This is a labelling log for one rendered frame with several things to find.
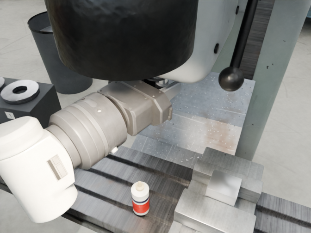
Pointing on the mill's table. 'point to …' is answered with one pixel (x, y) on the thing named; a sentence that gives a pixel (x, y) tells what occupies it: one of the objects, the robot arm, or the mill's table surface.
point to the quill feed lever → (238, 52)
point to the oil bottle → (140, 198)
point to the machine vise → (203, 175)
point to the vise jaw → (211, 215)
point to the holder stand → (27, 100)
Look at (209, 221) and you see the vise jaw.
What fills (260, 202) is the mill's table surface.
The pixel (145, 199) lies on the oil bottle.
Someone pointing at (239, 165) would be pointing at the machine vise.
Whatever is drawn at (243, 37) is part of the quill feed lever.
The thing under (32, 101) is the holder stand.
